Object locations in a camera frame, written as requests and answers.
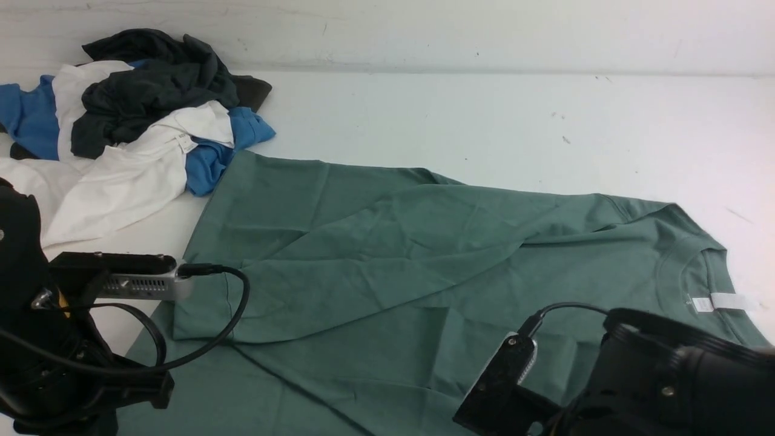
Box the white shirt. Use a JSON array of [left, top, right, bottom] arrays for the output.
[[1, 61, 234, 246]]

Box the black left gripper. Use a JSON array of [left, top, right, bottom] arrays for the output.
[[2, 295, 175, 435]]

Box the blue shirt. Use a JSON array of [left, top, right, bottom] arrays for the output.
[[1, 75, 276, 197]]

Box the green long-sleeved shirt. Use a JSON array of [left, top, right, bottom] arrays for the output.
[[118, 151, 767, 435]]

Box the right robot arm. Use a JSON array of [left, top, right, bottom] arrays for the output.
[[544, 308, 774, 435]]

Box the dark grey shirt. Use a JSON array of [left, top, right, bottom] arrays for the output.
[[69, 28, 248, 159]]

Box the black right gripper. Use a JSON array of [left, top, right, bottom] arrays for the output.
[[545, 308, 774, 435]]

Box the black left camera cable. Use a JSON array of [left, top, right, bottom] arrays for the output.
[[0, 263, 251, 379]]

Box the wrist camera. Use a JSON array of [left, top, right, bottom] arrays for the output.
[[453, 333, 561, 435], [49, 252, 194, 303]]

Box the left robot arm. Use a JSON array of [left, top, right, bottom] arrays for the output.
[[1, 181, 176, 435]]

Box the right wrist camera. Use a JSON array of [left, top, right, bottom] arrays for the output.
[[453, 333, 561, 435]]

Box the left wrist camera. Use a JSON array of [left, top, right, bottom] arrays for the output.
[[49, 252, 194, 303]]

